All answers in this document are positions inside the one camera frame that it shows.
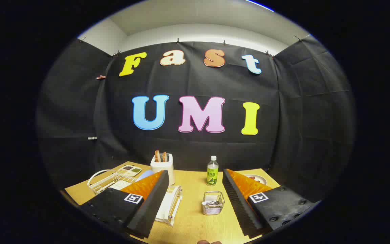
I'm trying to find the white wire dish rack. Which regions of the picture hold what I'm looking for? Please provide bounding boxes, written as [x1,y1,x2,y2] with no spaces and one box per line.
[87,169,183,226]

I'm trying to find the metal wire basket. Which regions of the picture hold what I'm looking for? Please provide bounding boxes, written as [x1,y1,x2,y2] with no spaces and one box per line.
[202,191,225,216]

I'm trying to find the white toaster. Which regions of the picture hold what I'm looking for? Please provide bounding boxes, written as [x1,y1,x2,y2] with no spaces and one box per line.
[150,153,175,185]

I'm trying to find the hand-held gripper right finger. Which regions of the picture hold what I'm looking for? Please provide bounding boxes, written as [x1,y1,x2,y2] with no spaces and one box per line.
[222,168,317,239]

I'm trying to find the blue plate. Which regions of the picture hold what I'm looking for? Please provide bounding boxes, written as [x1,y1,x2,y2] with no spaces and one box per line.
[136,170,155,182]

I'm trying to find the white divided bean tray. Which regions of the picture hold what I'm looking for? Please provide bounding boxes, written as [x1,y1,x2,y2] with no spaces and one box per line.
[117,165,142,177]

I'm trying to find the green label drink bottle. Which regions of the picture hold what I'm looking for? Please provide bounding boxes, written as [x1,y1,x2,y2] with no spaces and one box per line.
[206,156,219,186]

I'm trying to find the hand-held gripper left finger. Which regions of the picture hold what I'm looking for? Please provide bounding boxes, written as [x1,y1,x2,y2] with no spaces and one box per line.
[80,170,170,239]

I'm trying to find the white plate with meat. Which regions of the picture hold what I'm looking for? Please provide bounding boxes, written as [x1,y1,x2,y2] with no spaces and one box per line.
[243,174,267,186]

